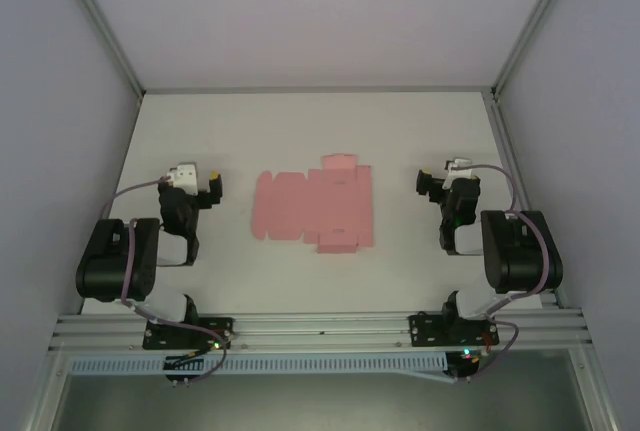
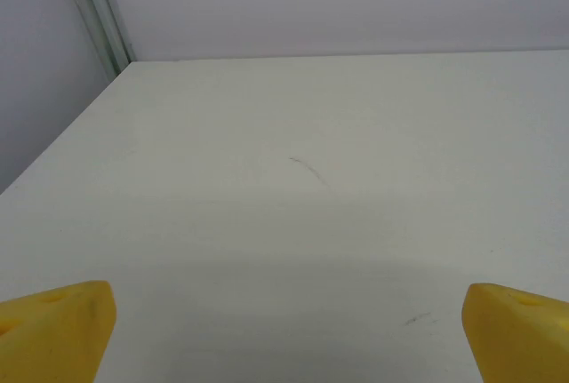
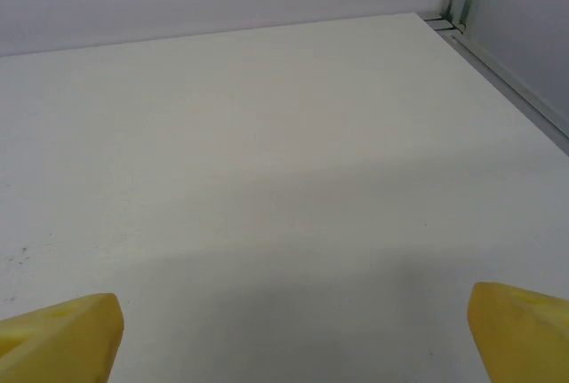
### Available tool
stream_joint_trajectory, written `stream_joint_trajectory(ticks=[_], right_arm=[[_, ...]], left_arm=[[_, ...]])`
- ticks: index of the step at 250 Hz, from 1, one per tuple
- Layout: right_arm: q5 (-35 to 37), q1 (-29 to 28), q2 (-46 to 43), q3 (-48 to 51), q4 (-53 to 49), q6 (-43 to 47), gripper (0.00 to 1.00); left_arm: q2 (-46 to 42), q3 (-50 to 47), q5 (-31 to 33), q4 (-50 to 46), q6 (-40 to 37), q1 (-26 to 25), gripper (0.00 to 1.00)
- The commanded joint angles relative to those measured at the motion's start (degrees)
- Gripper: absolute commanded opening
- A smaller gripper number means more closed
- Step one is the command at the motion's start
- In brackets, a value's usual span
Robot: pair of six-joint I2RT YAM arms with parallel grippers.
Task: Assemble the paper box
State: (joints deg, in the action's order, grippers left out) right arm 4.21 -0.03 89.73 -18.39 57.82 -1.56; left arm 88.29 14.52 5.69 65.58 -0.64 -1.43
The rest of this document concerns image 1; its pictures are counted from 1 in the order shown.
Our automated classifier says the pink paper box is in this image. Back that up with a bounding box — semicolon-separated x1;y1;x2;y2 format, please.
251;153;375;256

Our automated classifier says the black connector board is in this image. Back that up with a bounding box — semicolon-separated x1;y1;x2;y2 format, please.
162;355;207;385
446;349;482;383

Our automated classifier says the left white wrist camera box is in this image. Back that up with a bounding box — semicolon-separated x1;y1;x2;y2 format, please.
166;162;199;197

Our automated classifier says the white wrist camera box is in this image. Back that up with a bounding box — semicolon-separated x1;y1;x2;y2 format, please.
166;162;199;197
445;156;474;178

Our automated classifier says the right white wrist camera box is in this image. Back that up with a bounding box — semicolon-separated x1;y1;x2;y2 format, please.
445;156;474;178

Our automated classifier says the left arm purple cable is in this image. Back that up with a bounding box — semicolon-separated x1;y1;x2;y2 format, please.
101;176;229;385

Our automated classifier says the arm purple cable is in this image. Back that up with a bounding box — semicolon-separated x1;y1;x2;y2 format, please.
467;162;555;383
101;176;229;385

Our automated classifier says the aluminium side rail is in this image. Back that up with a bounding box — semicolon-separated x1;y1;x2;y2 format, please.
489;94;562;308

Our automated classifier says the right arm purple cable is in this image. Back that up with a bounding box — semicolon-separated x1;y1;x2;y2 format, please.
467;162;555;383

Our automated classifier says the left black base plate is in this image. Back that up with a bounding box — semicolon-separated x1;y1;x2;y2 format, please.
142;316;236;352

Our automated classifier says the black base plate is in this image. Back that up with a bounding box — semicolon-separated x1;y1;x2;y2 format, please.
142;316;236;352
408;312;501;351

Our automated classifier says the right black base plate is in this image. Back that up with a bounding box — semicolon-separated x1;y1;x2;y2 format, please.
408;312;501;351

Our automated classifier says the aluminium frame crossbar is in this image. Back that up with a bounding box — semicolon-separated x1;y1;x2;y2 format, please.
141;83;497;98

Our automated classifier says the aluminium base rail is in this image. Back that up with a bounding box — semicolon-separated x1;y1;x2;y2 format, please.
48;304;592;353

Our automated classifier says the aluminium frame post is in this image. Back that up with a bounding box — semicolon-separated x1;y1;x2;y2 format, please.
490;0;584;102
53;0;147;100

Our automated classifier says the slotted grey cable duct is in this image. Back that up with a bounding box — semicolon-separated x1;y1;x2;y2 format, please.
66;352;450;378

